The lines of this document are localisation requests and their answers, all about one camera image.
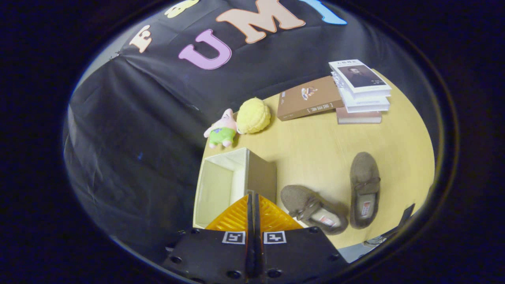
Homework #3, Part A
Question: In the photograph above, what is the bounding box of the brown hardcover book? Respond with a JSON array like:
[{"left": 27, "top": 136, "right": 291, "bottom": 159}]
[{"left": 277, "top": 76, "right": 344, "bottom": 121}]

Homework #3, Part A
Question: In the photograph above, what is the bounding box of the black backdrop cloth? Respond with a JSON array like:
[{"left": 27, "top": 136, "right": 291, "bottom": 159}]
[{"left": 63, "top": 0, "right": 440, "bottom": 261}]

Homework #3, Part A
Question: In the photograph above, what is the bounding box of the white book with portrait cover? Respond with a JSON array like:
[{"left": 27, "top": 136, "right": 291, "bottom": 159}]
[{"left": 329, "top": 59, "right": 392, "bottom": 99}]

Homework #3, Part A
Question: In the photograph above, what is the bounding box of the pink and green plush toy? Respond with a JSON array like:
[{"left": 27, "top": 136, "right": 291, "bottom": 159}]
[{"left": 203, "top": 108, "right": 239, "bottom": 149}]

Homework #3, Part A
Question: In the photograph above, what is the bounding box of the brown fuzzy shoe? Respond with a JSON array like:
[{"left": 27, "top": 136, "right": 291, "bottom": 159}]
[
  {"left": 280, "top": 185, "right": 349, "bottom": 235},
  {"left": 349, "top": 152, "right": 381, "bottom": 229}
]

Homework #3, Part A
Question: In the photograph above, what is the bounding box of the yellow round plush toy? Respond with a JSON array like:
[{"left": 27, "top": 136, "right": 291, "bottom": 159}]
[{"left": 236, "top": 97, "right": 272, "bottom": 135}]

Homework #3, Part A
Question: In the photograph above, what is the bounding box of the plain white book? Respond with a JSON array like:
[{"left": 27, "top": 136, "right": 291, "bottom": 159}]
[{"left": 339, "top": 89, "right": 391, "bottom": 114}]

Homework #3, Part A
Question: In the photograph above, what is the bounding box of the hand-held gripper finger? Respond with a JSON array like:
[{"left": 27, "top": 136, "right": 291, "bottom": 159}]
[
  {"left": 256, "top": 193, "right": 350, "bottom": 284},
  {"left": 162, "top": 192, "right": 254, "bottom": 284}
]

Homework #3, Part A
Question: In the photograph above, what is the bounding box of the black frame structure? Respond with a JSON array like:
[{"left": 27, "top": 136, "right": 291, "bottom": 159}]
[{"left": 363, "top": 203, "right": 417, "bottom": 248}]

